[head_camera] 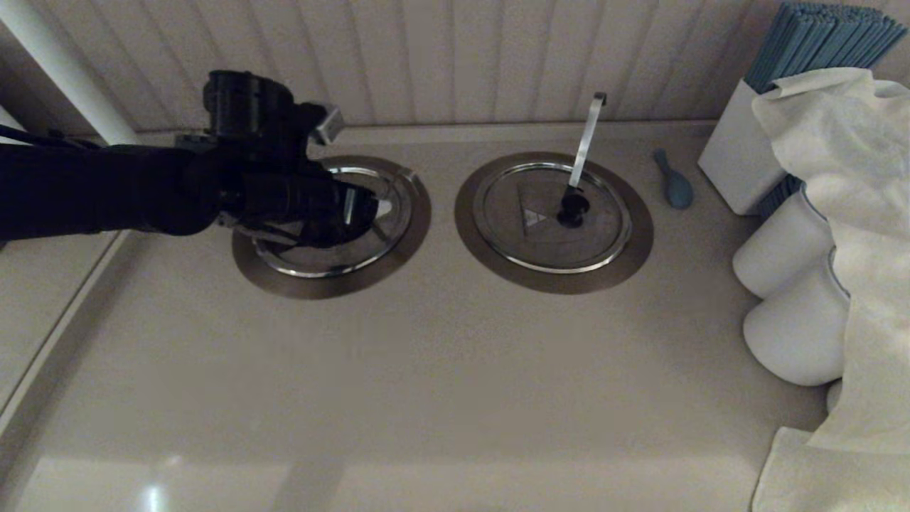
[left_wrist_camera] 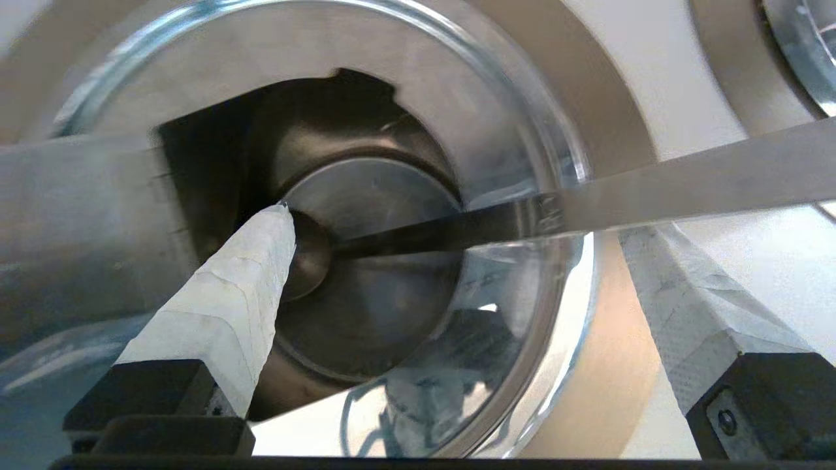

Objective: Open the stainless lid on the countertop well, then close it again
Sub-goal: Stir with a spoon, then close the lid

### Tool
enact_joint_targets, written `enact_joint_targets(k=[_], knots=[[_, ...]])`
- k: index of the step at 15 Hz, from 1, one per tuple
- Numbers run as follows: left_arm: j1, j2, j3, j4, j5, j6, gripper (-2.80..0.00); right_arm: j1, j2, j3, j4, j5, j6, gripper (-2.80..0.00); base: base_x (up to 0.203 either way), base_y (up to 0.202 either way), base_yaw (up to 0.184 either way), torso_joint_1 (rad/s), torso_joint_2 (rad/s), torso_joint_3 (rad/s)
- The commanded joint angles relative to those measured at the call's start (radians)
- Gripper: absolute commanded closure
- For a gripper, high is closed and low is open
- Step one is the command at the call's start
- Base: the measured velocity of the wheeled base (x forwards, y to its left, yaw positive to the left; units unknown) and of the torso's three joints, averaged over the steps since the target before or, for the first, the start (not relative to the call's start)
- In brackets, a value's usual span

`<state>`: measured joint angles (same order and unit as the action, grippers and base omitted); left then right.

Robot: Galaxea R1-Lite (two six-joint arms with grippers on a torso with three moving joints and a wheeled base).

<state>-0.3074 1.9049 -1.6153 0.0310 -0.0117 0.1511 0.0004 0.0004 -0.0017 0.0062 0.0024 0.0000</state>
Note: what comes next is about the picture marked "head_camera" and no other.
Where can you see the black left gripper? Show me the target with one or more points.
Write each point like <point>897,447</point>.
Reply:
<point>298,203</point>

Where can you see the steel hinged pot lid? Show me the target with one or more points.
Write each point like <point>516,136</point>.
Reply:
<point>590,235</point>
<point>387,235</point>

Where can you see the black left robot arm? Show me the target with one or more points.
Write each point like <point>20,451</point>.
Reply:
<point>85,188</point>

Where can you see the blue rice paddle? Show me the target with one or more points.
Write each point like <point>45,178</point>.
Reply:
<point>677,190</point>

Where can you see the white support pole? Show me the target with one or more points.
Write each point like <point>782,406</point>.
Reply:
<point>67,71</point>

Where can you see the white square holder box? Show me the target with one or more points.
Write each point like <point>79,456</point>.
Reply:
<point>734,155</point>

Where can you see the white cup stack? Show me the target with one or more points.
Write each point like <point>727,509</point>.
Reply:
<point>832,395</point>
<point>773,249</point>
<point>791,334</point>

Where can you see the blue ribbed pack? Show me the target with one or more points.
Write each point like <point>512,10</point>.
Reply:
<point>777,198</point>

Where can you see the blue straw bundle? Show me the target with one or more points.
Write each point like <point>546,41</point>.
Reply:
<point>807,41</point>

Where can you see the white cloth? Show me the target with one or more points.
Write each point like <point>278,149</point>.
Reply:
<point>857,178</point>

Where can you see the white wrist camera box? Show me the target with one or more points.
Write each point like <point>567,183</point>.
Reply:
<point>328,126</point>

